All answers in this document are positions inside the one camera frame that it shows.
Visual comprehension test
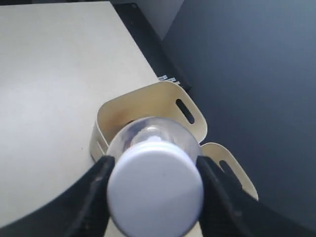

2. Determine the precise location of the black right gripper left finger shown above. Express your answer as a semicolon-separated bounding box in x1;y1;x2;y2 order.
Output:
0;156;115;237

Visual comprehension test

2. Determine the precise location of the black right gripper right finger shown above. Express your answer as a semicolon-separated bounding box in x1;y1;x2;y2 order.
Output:
196;156;316;237

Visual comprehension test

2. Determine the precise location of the clear plastic bottle white cap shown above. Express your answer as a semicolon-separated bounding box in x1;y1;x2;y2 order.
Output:
107;117;204;237

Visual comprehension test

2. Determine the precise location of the middle cream plastic bin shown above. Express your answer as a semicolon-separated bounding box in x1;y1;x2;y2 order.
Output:
201;142;259;201

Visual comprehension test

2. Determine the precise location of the cream plastic bin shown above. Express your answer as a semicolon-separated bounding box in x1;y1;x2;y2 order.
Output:
201;142;259;201
89;81;207;161

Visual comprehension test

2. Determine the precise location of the left cream plastic bin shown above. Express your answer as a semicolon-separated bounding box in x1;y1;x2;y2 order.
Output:
89;81;207;161

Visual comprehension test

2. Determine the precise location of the black table edge rail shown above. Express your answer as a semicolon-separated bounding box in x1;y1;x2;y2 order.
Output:
113;2;192;92

